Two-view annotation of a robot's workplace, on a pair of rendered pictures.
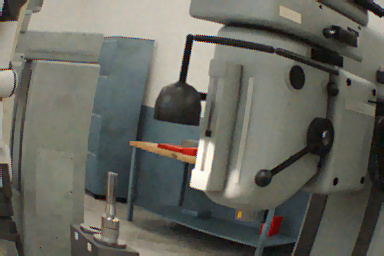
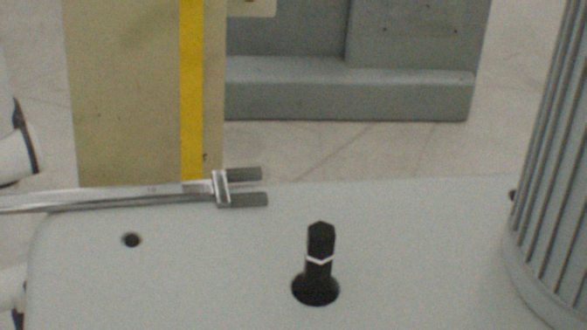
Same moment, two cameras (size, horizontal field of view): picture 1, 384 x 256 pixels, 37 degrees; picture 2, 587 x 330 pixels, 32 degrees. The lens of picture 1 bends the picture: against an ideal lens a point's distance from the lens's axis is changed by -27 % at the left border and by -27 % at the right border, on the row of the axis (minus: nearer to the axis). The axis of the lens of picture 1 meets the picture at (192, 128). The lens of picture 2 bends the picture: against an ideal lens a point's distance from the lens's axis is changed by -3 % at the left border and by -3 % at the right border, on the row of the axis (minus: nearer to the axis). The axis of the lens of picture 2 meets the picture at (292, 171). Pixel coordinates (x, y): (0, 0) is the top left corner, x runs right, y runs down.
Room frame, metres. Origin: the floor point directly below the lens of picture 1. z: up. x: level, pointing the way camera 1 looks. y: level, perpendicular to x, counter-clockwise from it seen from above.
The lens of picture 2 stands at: (0.83, -0.35, 2.48)
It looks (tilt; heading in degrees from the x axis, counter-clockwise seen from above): 42 degrees down; 28
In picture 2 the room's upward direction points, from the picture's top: 4 degrees clockwise
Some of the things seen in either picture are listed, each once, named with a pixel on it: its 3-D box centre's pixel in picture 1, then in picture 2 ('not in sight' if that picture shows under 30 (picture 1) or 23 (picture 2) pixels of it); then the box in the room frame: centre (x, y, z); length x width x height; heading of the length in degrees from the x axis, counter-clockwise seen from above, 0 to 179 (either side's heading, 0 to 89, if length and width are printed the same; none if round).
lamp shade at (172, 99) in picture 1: (178, 101); not in sight; (1.19, 0.03, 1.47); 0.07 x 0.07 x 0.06
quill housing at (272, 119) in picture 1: (269, 117); not in sight; (1.31, -0.13, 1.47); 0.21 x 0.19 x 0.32; 38
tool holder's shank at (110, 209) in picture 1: (111, 196); not in sight; (1.63, 0.16, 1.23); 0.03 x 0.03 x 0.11
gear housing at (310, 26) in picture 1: (289, 17); not in sight; (1.33, -0.16, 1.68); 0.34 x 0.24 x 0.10; 128
